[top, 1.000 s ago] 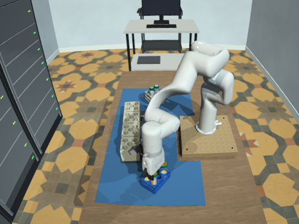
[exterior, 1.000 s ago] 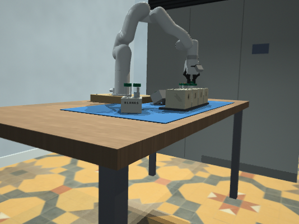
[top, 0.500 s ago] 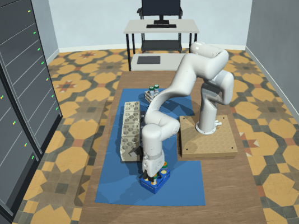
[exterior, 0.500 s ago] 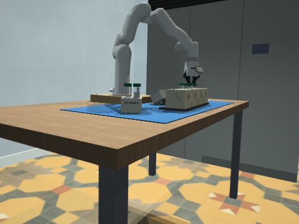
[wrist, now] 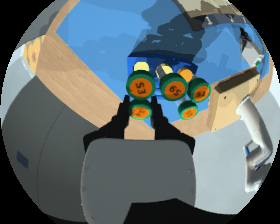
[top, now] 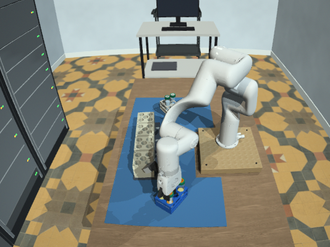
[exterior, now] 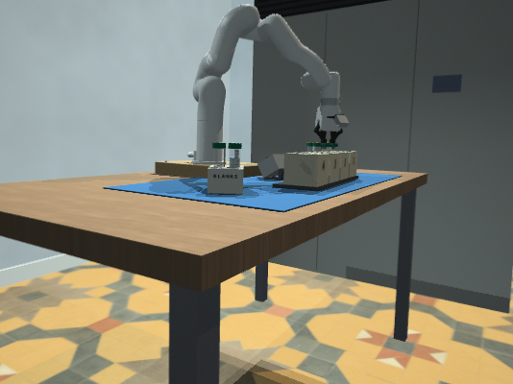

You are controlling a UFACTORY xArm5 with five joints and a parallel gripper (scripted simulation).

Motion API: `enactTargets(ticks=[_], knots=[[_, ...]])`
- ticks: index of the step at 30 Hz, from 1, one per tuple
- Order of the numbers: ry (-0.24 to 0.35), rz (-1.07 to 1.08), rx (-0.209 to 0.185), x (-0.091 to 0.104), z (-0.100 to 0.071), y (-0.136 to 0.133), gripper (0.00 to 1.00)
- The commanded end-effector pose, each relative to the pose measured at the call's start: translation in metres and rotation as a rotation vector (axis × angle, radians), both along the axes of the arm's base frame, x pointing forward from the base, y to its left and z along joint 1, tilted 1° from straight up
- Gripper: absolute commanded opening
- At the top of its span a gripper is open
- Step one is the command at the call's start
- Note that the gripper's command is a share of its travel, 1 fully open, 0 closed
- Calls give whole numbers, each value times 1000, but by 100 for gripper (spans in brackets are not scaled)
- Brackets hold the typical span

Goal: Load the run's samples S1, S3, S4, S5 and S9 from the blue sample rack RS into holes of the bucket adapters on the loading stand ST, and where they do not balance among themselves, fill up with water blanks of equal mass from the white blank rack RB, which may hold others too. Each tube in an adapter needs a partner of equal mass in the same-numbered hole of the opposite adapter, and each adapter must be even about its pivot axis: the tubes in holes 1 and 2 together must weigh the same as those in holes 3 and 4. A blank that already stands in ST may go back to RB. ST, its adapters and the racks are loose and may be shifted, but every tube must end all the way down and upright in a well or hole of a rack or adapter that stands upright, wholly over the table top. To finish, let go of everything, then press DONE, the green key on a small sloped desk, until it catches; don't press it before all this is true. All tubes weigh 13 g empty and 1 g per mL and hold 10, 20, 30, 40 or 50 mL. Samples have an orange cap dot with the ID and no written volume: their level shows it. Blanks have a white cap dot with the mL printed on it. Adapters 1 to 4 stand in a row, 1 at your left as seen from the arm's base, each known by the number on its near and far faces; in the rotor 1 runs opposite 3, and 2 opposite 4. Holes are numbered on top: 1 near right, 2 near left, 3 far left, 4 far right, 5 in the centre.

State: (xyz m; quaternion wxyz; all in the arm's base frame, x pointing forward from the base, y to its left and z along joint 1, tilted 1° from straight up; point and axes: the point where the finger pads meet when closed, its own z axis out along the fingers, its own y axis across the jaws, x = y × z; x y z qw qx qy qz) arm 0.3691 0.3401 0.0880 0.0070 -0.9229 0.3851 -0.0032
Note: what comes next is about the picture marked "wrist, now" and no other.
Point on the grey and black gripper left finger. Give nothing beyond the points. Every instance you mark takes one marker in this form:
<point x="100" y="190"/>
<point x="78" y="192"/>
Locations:
<point x="114" y="128"/>

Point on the blue tube rack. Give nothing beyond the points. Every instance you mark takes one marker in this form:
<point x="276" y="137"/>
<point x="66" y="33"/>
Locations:
<point x="176" y="63"/>

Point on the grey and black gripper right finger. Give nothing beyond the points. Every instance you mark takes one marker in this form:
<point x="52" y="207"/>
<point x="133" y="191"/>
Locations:
<point x="163" y="128"/>

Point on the blue bench mat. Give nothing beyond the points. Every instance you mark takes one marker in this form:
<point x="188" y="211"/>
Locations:
<point x="102" y="33"/>

